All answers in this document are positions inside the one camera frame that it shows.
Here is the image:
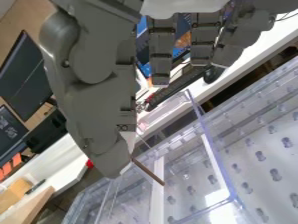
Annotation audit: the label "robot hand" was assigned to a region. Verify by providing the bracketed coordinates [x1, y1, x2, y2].
[39, 0, 298, 179]

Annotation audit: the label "cardboard box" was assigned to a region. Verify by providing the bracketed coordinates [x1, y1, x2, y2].
[0, 177, 35, 216]

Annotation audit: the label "black keyboard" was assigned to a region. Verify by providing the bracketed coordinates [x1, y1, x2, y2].
[145, 64, 216, 113]

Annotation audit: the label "orange blocks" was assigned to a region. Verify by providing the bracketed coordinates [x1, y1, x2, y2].
[0, 152, 24, 182]

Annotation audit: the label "white desk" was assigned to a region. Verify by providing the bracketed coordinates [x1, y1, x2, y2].
[0, 13, 298, 201]

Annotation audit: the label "black mouse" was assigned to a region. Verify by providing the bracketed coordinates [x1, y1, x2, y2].
[202, 64, 229, 85]

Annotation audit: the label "clear box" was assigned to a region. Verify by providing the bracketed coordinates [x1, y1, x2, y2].
[131, 88, 250, 224]
[61, 55, 298, 224]

